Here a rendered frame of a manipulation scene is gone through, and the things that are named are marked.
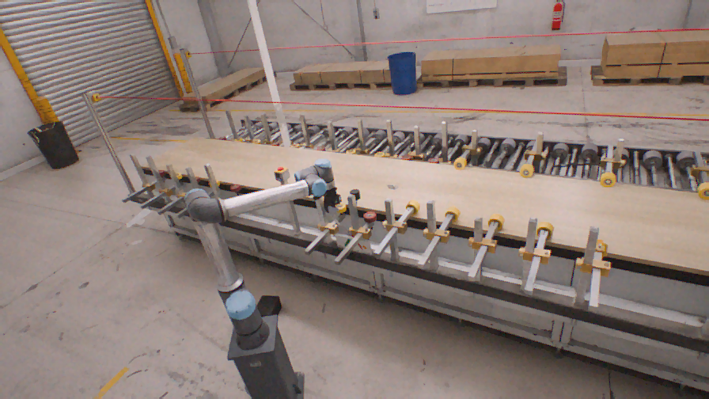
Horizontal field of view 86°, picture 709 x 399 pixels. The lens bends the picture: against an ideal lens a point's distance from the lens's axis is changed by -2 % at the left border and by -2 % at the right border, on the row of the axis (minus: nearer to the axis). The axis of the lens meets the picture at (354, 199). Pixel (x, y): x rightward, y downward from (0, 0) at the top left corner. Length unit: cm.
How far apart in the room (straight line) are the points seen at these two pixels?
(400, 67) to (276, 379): 626
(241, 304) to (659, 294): 209
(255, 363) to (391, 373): 90
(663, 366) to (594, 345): 34
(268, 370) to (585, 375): 187
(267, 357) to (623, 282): 188
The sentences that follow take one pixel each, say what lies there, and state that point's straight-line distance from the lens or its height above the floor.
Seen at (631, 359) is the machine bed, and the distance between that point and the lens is 283.
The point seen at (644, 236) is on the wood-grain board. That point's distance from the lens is 246.
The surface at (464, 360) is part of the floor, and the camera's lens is 282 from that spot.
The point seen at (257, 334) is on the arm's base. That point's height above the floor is 67.
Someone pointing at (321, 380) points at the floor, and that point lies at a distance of 282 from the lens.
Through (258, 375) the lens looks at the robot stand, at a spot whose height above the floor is 40.
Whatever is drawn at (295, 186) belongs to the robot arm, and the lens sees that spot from 199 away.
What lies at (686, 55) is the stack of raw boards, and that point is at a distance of 795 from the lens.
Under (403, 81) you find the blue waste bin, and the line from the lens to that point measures 778.
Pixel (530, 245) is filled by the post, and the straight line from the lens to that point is 206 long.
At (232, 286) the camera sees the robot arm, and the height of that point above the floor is 89.
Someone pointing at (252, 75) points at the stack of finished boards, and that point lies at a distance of 1071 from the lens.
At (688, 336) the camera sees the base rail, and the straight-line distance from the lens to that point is 230.
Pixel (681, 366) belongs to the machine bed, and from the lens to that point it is 286.
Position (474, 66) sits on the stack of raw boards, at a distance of 787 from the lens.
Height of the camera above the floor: 227
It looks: 31 degrees down
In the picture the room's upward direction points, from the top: 10 degrees counter-clockwise
